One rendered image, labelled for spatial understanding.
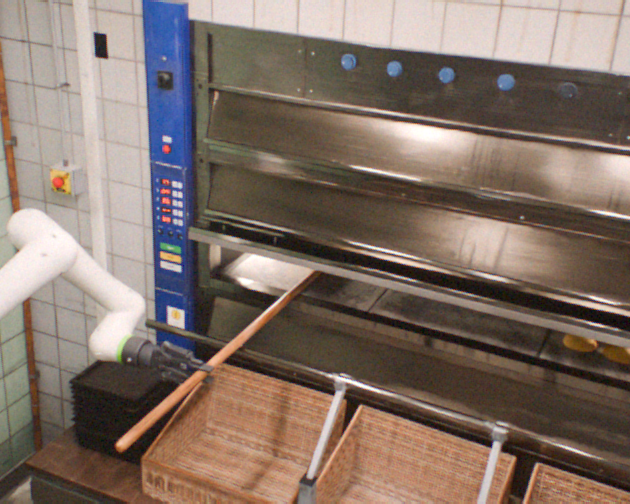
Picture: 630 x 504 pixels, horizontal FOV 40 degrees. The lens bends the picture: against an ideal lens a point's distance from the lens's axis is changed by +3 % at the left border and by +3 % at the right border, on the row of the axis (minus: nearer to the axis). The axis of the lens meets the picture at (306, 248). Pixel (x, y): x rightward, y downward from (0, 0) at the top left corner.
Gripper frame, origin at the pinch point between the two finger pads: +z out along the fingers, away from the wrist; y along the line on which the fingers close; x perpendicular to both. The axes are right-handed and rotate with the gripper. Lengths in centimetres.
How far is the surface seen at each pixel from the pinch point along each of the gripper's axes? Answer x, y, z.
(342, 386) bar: -18.9, 3.7, 37.6
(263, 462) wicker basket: -40, 61, 0
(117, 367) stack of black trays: -33, 34, -58
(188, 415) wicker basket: -34, 46, -28
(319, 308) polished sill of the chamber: -57, 2, 12
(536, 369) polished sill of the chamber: -57, 3, 87
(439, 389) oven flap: -57, 20, 58
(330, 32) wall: -57, -93, 10
